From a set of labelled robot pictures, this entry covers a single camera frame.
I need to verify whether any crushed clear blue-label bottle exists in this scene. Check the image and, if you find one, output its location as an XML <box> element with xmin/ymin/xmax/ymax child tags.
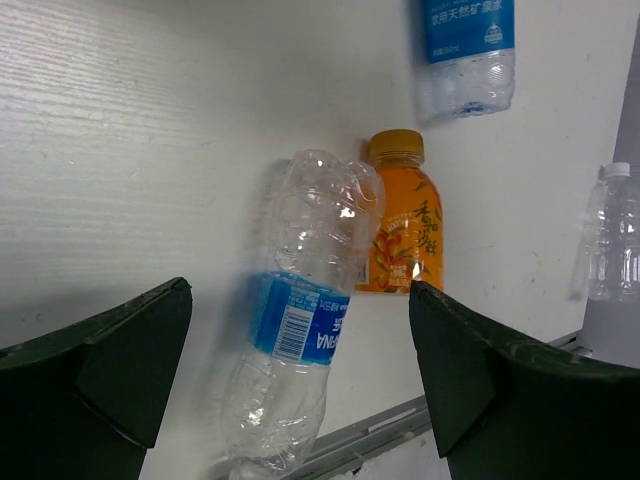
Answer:
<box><xmin>221</xmin><ymin>150</ymin><xmax>384</xmax><ymax>479</ymax></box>

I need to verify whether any orange juice bottle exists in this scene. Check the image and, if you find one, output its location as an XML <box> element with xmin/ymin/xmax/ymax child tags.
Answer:
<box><xmin>356</xmin><ymin>129</ymin><xmax>444</xmax><ymax>294</ymax></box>

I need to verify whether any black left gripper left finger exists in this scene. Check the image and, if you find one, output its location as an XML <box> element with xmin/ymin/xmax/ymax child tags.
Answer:
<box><xmin>1</xmin><ymin>278</ymin><xmax>193</xmax><ymax>479</ymax></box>

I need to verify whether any clear white-cap bottle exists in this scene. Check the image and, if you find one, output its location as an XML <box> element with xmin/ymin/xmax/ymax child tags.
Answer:
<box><xmin>570</xmin><ymin>162</ymin><xmax>639</xmax><ymax>304</ymax></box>

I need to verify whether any aluminium table frame rail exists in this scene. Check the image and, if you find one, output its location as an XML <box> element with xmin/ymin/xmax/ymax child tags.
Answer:
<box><xmin>279</xmin><ymin>332</ymin><xmax>596</xmax><ymax>480</ymax></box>

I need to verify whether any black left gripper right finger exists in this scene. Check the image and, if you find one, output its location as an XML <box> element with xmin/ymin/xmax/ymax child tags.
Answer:
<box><xmin>409</xmin><ymin>281</ymin><xmax>639</xmax><ymax>479</ymax></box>

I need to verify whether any blue label water bottle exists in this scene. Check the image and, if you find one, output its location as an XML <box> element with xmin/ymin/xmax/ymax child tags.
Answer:
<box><xmin>421</xmin><ymin>0</ymin><xmax>516</xmax><ymax>119</ymax></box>

